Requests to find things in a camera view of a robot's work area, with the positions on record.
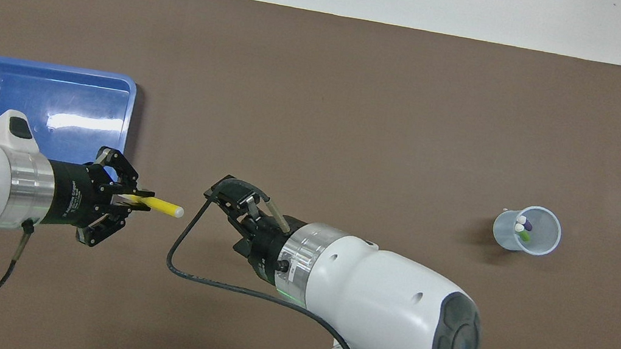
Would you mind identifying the blue plastic tray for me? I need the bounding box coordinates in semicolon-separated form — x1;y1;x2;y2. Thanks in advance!
0;56;139;173

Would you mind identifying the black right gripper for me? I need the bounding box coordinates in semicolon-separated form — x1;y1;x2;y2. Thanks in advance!
198;172;309;286

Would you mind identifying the brown table mat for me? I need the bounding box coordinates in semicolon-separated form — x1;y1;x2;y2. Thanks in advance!
0;0;621;349

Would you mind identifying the yellow pen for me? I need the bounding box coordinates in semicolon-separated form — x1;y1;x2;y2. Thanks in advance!
118;191;186;219

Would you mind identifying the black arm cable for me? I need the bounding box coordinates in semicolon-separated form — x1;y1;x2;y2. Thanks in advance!
154;169;387;349
0;214;37;314

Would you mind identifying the translucent plastic cup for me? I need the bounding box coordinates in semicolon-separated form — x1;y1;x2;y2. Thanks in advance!
490;200;566;260

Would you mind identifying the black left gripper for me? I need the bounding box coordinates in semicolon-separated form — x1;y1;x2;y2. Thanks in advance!
38;139;160;255

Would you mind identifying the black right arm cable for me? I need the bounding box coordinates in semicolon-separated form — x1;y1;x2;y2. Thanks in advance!
154;169;387;349

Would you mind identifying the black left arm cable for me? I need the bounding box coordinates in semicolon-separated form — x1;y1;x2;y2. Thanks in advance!
0;214;37;314

